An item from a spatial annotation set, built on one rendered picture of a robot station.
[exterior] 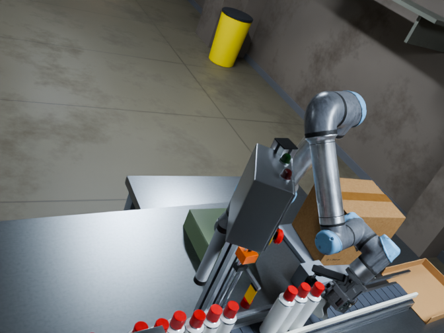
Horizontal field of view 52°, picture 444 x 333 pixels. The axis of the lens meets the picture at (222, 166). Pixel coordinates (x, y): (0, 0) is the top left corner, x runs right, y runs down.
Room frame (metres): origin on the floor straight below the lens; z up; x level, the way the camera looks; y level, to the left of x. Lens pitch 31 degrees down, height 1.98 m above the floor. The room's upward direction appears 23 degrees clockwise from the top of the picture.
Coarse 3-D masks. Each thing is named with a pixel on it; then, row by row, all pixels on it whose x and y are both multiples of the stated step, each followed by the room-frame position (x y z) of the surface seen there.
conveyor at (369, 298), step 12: (384, 288) 1.44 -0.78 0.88; (396, 288) 1.47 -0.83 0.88; (360, 300) 1.32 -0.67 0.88; (372, 300) 1.34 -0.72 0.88; (384, 300) 1.37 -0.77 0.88; (408, 300) 1.43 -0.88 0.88; (336, 312) 1.21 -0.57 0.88; (348, 312) 1.23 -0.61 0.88; (372, 312) 1.28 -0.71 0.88; (252, 324) 1.01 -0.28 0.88; (336, 324) 1.17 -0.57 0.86
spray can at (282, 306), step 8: (288, 288) 1.00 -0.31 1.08; (296, 288) 1.01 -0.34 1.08; (280, 296) 1.00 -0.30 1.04; (288, 296) 0.98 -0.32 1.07; (280, 304) 0.98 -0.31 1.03; (288, 304) 0.98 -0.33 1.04; (272, 312) 0.98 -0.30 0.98; (280, 312) 0.97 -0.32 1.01; (288, 312) 0.98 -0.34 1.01; (264, 320) 0.99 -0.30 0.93; (272, 320) 0.98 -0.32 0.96; (280, 320) 0.97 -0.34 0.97; (264, 328) 0.98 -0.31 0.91; (272, 328) 0.97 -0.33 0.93
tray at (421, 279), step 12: (408, 264) 1.70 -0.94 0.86; (420, 264) 1.77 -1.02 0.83; (432, 264) 1.75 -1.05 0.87; (408, 276) 1.64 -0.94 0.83; (420, 276) 1.68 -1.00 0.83; (432, 276) 1.72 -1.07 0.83; (408, 288) 1.56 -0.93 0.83; (420, 288) 1.60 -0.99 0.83; (432, 288) 1.63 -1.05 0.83; (420, 300) 1.52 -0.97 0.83; (432, 300) 1.55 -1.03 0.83; (420, 312) 1.45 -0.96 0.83; (432, 312) 1.48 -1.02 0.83
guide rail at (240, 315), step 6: (408, 270) 1.50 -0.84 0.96; (384, 276) 1.40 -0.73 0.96; (390, 276) 1.41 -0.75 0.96; (396, 276) 1.44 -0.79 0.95; (372, 282) 1.34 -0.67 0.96; (264, 306) 1.02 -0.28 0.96; (270, 306) 1.03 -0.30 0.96; (246, 312) 0.97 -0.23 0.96; (252, 312) 0.98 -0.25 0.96; (258, 312) 0.99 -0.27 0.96
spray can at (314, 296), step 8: (312, 288) 1.06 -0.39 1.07; (320, 288) 1.05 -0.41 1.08; (312, 296) 1.05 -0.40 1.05; (320, 296) 1.07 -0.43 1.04; (312, 304) 1.04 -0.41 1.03; (304, 312) 1.04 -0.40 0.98; (312, 312) 1.05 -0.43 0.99; (296, 320) 1.04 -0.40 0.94; (304, 320) 1.04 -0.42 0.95; (296, 328) 1.04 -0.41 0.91
